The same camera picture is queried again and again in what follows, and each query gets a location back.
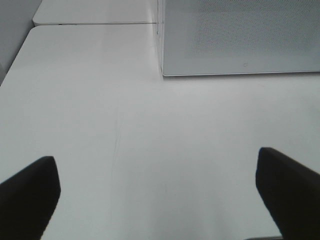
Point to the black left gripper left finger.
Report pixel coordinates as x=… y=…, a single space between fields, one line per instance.
x=28 y=200

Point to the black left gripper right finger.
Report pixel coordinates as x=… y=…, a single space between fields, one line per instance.
x=291 y=193

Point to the white microwave door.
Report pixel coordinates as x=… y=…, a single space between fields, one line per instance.
x=240 y=37

